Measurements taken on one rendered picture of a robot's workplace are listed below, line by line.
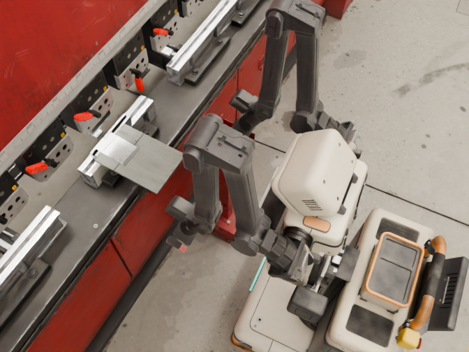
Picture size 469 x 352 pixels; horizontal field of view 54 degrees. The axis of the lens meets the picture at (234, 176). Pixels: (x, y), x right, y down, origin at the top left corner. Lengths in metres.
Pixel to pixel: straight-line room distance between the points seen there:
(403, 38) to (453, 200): 1.30
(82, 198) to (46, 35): 0.71
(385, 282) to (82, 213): 1.07
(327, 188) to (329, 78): 2.12
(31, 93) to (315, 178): 0.74
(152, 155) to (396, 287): 0.94
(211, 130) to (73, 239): 0.90
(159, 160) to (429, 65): 2.39
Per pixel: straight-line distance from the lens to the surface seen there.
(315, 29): 1.16
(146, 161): 1.63
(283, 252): 1.23
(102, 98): 1.50
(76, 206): 1.75
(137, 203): 1.82
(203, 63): 2.02
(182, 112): 1.89
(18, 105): 1.25
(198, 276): 2.49
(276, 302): 2.17
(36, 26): 1.20
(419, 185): 2.94
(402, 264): 1.65
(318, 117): 1.44
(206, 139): 0.91
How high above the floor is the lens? 2.38
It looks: 61 degrees down
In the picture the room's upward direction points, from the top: 3 degrees clockwise
